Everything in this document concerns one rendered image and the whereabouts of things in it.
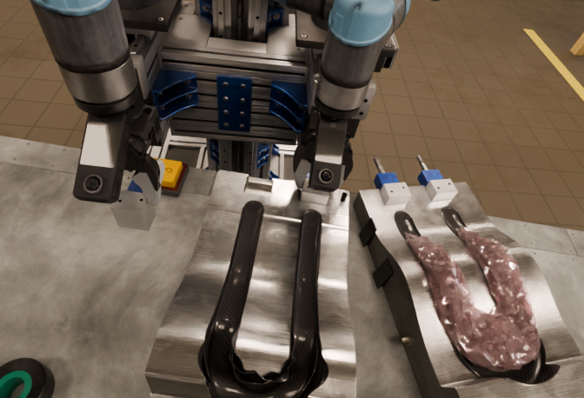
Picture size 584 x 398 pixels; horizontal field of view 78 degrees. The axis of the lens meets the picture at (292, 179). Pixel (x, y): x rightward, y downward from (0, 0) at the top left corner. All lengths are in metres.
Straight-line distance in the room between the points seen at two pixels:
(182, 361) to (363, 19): 0.47
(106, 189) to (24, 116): 1.98
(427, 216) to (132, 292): 0.58
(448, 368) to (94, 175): 0.56
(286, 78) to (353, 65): 0.45
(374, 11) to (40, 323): 0.67
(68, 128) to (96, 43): 1.87
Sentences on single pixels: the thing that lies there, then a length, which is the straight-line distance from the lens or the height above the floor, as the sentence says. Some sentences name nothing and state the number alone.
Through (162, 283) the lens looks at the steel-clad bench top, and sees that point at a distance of 0.70.
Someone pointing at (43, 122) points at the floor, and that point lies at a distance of 2.36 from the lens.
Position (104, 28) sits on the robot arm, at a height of 1.24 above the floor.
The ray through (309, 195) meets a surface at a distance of 0.67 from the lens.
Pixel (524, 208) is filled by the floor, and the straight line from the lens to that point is 2.33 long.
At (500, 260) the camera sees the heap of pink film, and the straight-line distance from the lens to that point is 0.73.
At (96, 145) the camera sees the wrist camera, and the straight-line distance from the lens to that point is 0.49.
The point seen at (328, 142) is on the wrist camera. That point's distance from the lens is 0.56.
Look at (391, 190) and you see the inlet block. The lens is 0.77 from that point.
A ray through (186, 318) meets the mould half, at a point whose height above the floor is 0.93.
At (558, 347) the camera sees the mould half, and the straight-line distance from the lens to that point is 0.77.
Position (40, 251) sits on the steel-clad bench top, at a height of 0.80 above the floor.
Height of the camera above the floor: 1.43
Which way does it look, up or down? 49 degrees down
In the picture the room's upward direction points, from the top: 11 degrees clockwise
